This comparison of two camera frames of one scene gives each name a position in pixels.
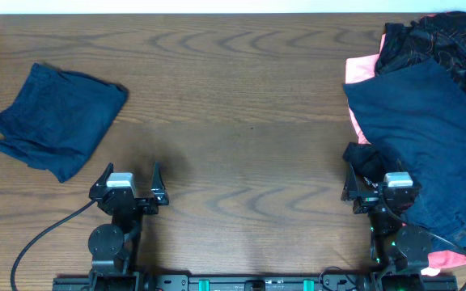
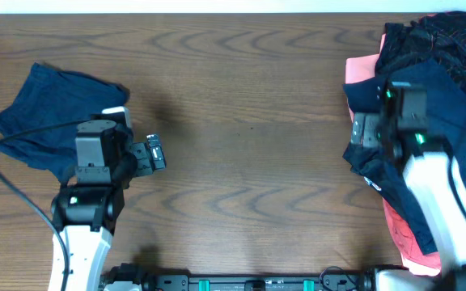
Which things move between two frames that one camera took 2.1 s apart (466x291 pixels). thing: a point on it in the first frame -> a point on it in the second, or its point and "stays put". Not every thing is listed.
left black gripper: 158,196 -> 144,165
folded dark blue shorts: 57,119 stays put
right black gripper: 367,200 -> 370,120
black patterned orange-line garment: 451,38 stays put
